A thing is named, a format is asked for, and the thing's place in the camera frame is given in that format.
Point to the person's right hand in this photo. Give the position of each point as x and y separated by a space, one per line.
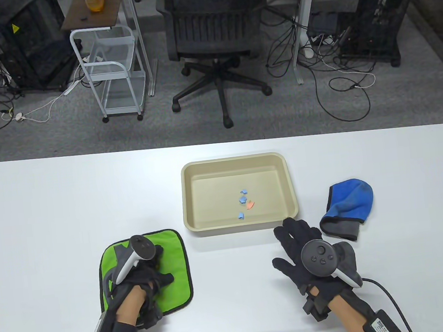
293 245

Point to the person's left hand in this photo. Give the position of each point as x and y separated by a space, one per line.
150 276

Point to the grey hand controller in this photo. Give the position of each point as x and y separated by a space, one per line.
141 247
320 256

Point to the green hand towel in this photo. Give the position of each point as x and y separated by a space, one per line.
171 250

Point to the orange balloon piece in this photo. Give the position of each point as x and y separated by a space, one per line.
250 204

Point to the grey and blue hand towel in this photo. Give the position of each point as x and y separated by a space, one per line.
351 196

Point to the person's left forearm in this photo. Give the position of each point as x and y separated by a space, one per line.
129 306

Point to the beige plastic tray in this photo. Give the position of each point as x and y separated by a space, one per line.
209 199

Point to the black labelled right wrist box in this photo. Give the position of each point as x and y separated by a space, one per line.
382 325

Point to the white power strip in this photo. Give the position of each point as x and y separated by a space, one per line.
73 88

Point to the white rolling cart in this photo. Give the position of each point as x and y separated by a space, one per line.
113 72

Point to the dark grey box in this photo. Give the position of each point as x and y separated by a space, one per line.
323 24

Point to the white desk leg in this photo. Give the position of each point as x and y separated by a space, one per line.
301 19

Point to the black office chair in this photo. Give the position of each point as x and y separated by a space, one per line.
211 28

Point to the black computer tower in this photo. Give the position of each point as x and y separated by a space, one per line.
30 43
379 7

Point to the brown top side table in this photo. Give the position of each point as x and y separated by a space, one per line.
106 12

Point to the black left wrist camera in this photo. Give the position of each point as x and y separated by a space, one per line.
150 314

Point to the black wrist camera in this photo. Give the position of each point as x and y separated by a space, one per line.
315 308
150 314

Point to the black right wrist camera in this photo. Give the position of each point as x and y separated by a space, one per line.
315 308

